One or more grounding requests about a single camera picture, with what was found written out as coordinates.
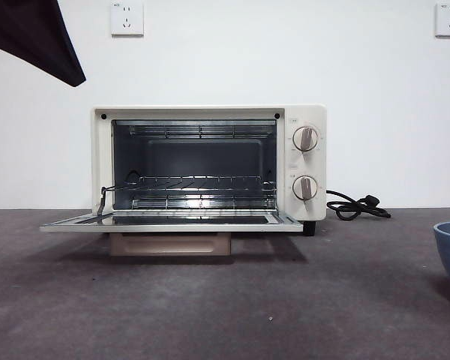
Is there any cream Toshiba toaster oven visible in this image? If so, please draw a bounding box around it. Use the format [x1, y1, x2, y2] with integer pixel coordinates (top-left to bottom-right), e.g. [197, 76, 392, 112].
[39, 104, 328, 258]

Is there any metal wire oven rack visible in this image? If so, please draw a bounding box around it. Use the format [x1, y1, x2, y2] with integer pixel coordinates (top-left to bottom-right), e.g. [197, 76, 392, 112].
[113, 174, 278, 197]

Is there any glass oven door with handle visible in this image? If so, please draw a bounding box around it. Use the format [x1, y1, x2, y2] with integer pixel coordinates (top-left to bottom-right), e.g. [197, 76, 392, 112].
[39, 209, 304, 258]

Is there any cream oven knob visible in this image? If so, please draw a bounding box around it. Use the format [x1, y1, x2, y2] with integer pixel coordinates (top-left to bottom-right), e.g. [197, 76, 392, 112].
[292, 126, 320, 153]
[292, 175, 319, 202]

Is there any black power cable with plug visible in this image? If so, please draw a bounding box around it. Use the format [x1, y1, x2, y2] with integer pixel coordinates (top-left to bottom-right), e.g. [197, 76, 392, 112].
[325, 190, 392, 221]

